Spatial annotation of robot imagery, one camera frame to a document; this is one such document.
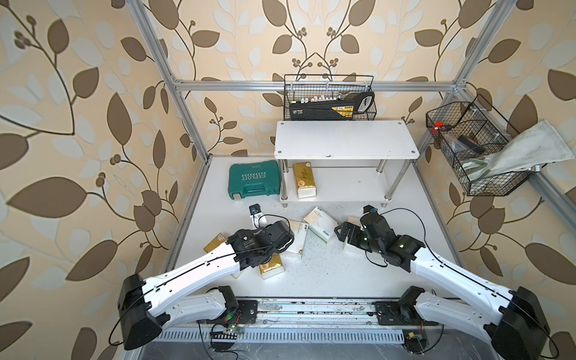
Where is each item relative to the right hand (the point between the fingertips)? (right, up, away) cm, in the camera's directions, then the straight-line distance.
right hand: (343, 233), depth 81 cm
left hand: (-24, +2, -5) cm, 25 cm away
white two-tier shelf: (+15, +33, -3) cm, 37 cm away
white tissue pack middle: (-7, +1, +8) cm, 11 cm away
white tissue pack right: (0, -2, -10) cm, 11 cm away
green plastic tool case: (-37, +20, +24) cm, 49 cm away
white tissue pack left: (-16, -1, +7) cm, 18 cm away
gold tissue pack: (-14, +20, +12) cm, 27 cm away
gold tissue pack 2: (-25, -11, -4) cm, 28 cm away
